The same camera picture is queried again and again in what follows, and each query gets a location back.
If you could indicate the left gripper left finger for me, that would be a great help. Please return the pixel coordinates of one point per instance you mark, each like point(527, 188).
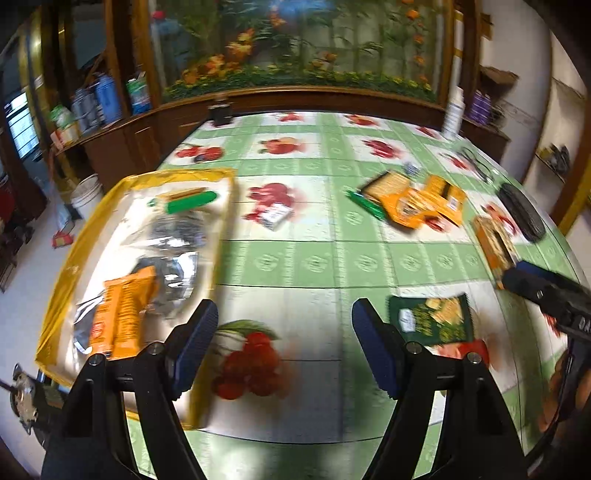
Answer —
point(90, 439)

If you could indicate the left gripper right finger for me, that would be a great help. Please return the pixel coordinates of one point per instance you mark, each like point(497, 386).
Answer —
point(478, 438)

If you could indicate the large cracker pack with barcode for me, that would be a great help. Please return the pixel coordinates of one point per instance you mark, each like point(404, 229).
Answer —
point(497, 247)

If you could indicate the small orange snack packet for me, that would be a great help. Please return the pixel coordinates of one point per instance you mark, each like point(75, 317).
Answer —
point(116, 328)

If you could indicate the dark green snack bag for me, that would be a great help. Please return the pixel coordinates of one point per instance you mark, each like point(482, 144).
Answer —
point(432, 321)

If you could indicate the orange snack box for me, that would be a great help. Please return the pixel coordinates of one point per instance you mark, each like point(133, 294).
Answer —
point(447, 198)

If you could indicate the orange snack bag with logo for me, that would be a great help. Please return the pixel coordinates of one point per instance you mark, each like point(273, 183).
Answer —
point(408, 208)

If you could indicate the green-end cracker pack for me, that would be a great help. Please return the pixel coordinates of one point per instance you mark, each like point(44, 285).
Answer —
point(369, 196)

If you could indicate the small blue white candy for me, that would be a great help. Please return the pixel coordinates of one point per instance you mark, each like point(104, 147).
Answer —
point(412, 169)

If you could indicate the right hand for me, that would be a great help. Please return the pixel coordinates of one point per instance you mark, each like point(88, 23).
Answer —
point(551, 402)

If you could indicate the black patterned glasses case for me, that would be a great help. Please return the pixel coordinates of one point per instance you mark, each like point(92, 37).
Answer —
point(523, 212)

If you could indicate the yellow cardboard tray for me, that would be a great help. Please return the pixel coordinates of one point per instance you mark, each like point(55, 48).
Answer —
point(101, 253)

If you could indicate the red broom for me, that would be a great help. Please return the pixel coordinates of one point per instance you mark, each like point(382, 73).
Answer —
point(64, 226)

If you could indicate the purple bottles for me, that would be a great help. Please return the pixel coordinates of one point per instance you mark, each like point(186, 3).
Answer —
point(480, 109)

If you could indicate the silver foil bag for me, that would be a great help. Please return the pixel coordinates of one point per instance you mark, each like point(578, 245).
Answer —
point(175, 246)

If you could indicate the white spray bottle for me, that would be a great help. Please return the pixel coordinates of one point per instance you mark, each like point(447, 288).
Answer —
point(454, 114)

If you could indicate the white plastic bucket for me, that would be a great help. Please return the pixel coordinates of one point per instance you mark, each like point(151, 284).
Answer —
point(86, 196)

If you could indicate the green stick pack in tray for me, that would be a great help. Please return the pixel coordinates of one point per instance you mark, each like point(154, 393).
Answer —
point(182, 200)

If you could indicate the small white candy box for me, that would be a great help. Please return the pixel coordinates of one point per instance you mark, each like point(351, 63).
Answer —
point(275, 215)

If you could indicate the grey kettle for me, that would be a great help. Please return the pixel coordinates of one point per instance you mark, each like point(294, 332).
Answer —
point(85, 110)

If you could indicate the green printed bag on shelf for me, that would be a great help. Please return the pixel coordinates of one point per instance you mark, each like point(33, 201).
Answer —
point(139, 94)

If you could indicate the small dark jar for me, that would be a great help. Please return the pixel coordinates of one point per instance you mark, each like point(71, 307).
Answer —
point(220, 111)

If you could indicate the blue thermos jug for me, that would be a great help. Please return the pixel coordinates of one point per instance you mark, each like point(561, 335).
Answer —
point(108, 99)

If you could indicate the black frame eyeglasses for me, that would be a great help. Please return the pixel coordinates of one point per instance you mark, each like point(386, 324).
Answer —
point(481, 169)

